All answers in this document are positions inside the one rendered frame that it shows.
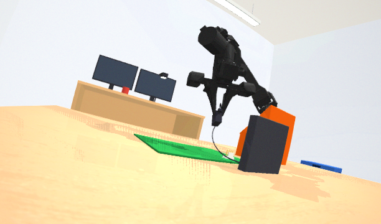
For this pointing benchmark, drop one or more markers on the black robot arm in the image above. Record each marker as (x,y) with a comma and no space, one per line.
(217,41)

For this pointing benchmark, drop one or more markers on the green circuit board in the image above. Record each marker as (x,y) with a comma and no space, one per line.
(185,150)

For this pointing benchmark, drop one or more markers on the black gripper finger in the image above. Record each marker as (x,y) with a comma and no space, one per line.
(226,99)
(211,92)

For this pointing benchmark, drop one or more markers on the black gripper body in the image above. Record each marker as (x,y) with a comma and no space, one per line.
(245,89)

